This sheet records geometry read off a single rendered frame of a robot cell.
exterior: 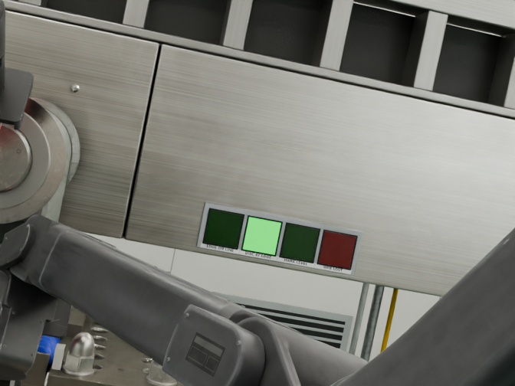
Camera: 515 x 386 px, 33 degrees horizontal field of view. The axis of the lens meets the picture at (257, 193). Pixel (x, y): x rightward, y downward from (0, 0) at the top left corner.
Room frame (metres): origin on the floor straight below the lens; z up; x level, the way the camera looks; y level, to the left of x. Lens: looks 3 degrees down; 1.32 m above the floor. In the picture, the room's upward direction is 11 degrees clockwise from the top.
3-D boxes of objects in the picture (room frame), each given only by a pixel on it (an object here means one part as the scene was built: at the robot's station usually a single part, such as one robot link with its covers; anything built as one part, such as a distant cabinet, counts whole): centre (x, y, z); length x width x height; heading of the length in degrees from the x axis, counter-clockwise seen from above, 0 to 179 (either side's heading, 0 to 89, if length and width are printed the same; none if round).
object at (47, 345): (1.09, 0.22, 1.03); 0.21 x 0.04 x 0.03; 9
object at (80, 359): (0.97, 0.16, 1.05); 0.04 x 0.04 x 0.04
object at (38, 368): (1.09, 0.22, 1.01); 0.23 x 0.03 x 0.05; 9
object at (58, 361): (0.97, 0.18, 1.04); 0.02 x 0.01 x 0.02; 9
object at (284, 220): (1.34, -0.05, 1.18); 0.25 x 0.01 x 0.07; 99
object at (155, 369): (1.00, 0.07, 1.05); 0.04 x 0.04 x 0.04
